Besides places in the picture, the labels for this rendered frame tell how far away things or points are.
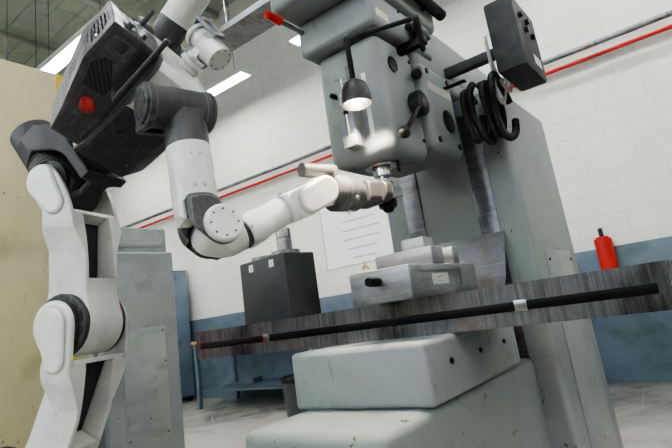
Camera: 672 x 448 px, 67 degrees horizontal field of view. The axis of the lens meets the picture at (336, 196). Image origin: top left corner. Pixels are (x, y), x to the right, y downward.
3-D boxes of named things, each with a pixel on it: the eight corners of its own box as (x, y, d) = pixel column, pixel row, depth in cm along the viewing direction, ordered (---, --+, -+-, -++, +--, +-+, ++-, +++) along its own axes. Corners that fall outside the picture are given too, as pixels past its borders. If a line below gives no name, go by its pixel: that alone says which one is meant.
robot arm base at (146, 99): (143, 140, 101) (150, 82, 99) (124, 130, 110) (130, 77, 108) (214, 147, 110) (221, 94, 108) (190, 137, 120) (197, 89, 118)
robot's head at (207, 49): (197, 71, 121) (222, 43, 120) (175, 46, 125) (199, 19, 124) (212, 81, 127) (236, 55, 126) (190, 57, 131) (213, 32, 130)
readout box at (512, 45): (531, 60, 132) (513, -10, 137) (497, 74, 137) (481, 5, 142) (552, 81, 148) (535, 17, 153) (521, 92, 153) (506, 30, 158)
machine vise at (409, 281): (413, 298, 101) (404, 244, 104) (352, 307, 110) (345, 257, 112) (479, 289, 129) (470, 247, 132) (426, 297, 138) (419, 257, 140)
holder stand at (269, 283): (290, 318, 142) (282, 247, 147) (245, 325, 157) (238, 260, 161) (321, 313, 151) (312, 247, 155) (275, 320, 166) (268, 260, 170)
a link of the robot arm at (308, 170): (354, 209, 118) (314, 209, 111) (326, 214, 127) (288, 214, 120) (351, 161, 120) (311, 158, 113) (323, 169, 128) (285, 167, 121)
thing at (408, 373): (437, 409, 91) (425, 341, 94) (294, 411, 111) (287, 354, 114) (524, 363, 131) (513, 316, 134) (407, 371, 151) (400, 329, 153)
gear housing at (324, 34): (374, 19, 124) (367, -17, 126) (300, 59, 138) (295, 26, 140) (436, 61, 150) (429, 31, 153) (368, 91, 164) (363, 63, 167)
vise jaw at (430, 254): (433, 263, 112) (430, 245, 113) (377, 274, 121) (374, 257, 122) (445, 262, 117) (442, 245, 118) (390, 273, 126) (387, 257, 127)
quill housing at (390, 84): (397, 147, 120) (375, 27, 128) (329, 172, 132) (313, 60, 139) (433, 160, 136) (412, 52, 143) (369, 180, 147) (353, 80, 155)
